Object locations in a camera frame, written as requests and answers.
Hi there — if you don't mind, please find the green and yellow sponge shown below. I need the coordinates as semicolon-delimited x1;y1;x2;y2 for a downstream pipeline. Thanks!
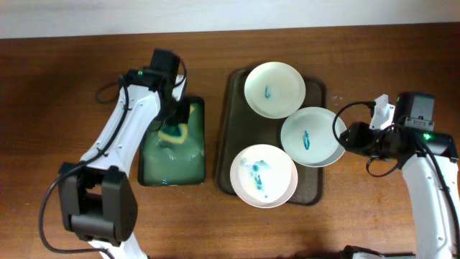
157;104;195;145

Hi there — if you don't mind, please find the white plate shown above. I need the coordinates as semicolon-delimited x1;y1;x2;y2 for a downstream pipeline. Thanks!
244;62;306;119
229;144;298;209
280;107;346;168

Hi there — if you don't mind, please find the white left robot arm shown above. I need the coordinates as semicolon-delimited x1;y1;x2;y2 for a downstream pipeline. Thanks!
53;68;187;258

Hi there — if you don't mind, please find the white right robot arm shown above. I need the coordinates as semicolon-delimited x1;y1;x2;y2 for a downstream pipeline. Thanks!
334;122;459;258

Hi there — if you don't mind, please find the black tray with soapy water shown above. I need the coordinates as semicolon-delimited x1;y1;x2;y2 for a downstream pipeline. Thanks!
137;96;206;186

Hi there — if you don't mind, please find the brown serving tray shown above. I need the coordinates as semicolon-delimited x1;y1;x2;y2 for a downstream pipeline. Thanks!
215;69;323;206

